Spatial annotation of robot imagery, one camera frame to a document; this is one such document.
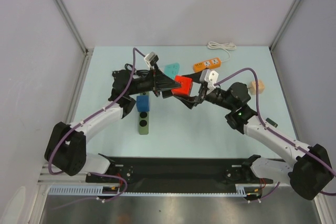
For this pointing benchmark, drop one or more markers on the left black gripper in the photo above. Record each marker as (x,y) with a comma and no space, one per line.
(162,82)

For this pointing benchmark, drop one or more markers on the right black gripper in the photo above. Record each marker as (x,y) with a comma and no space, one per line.
(202,95)

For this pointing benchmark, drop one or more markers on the red cube plug adapter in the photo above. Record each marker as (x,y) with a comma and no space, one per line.
(185,88)

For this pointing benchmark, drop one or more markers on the blue cube plug adapter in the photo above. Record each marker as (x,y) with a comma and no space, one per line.
(143,103)

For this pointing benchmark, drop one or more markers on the green power strip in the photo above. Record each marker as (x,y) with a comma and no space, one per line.
(143,124)

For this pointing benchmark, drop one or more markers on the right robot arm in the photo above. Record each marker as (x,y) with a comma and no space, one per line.
(307,169)

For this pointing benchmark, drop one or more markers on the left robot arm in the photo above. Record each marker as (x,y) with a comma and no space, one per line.
(66,151)

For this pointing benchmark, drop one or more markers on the beige cube plug adapter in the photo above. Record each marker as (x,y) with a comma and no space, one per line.
(256,87)

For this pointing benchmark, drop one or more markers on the teal triangular power socket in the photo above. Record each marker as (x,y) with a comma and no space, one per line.
(171,70)

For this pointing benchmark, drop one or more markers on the orange power strip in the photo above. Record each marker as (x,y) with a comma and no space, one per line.
(207,64)

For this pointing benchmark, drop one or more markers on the dark green cube adapter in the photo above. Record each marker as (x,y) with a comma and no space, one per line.
(270,123)

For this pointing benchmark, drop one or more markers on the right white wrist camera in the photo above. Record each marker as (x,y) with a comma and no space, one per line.
(209,77)

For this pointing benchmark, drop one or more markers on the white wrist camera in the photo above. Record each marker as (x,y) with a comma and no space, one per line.
(151,59)
(209,77)

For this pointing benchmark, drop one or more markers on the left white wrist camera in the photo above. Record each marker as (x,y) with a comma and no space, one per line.
(151,59)

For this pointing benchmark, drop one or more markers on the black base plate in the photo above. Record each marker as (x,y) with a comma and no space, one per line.
(180,175)

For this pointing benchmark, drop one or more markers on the left aluminium frame post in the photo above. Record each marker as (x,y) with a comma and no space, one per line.
(60,4)

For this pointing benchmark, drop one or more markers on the aluminium frame post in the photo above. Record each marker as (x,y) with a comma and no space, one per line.
(285,24)
(60,4)

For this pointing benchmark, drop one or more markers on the aluminium front rail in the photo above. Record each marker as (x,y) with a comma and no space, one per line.
(45,178)

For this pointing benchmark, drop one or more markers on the right aluminium frame post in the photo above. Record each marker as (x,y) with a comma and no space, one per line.
(285,24)

